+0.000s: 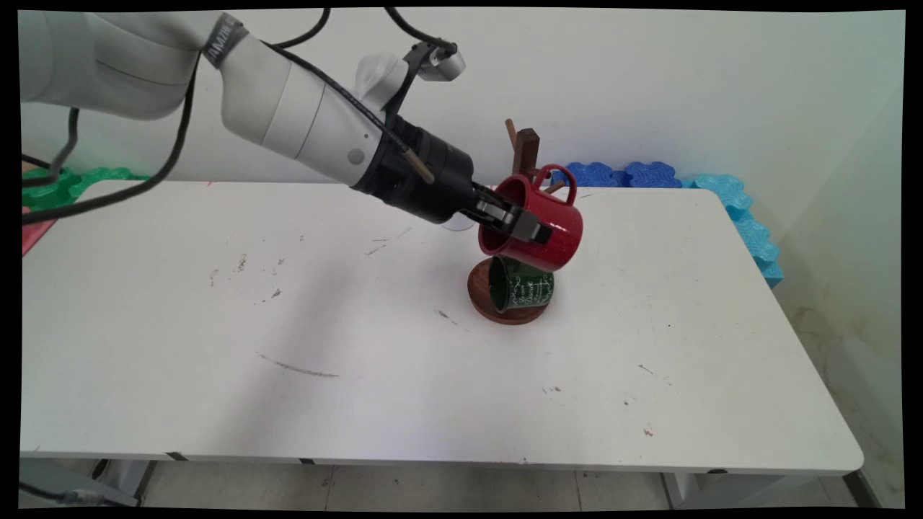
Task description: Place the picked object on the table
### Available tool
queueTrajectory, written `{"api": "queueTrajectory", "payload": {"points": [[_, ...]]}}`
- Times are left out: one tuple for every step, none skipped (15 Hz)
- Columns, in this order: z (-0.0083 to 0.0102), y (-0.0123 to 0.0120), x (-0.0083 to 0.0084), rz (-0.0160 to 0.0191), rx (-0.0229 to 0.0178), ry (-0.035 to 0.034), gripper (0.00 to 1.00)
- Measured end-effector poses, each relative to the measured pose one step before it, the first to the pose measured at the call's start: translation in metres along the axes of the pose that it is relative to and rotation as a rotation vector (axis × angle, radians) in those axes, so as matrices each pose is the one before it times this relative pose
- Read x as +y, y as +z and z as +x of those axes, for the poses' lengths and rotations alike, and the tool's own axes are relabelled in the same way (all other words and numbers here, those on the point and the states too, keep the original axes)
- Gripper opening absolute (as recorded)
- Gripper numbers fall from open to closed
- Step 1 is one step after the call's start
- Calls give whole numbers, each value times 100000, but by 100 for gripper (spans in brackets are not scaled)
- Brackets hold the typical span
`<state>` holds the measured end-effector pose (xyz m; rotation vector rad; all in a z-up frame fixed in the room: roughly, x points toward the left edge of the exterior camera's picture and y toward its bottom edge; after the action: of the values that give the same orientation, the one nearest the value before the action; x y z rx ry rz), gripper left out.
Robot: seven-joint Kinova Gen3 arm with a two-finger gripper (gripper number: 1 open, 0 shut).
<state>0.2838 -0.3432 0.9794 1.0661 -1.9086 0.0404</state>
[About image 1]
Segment black floor cable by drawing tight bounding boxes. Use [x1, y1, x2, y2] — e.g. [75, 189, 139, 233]
[20, 480, 102, 505]

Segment grey table leg frame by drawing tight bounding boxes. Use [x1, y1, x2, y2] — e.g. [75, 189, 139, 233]
[661, 470, 884, 510]
[20, 458, 158, 508]

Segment brown wooden mug tree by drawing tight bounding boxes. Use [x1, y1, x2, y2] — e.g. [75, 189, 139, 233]
[467, 118, 568, 326]

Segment dark blue foam tile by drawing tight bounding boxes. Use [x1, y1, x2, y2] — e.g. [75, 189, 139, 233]
[552, 161, 627, 189]
[623, 161, 683, 190]

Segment green printed mug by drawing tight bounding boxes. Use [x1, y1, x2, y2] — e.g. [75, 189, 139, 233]
[487, 255, 556, 313]

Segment black camera cable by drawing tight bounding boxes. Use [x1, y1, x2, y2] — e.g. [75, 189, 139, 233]
[263, 9, 462, 185]

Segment green foam mat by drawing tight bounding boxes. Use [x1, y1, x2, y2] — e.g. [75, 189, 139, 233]
[20, 167, 152, 211]

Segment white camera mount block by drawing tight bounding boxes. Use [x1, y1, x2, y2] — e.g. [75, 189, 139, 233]
[353, 53, 409, 109]

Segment thick black hanging cable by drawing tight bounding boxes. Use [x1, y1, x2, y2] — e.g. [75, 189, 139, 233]
[20, 50, 204, 226]

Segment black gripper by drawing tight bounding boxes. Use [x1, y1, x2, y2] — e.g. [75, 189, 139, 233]
[351, 114, 554, 247]

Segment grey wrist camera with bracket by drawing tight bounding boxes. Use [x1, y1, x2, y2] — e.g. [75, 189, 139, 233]
[382, 40, 467, 134]

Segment light blue foam mat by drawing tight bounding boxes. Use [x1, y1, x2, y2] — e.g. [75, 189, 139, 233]
[681, 172, 785, 290]

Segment red foam mat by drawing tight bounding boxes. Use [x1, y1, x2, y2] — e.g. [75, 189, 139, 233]
[20, 208, 58, 256]

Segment red ceramic mug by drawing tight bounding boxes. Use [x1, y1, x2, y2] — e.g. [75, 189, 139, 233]
[477, 164, 584, 272]

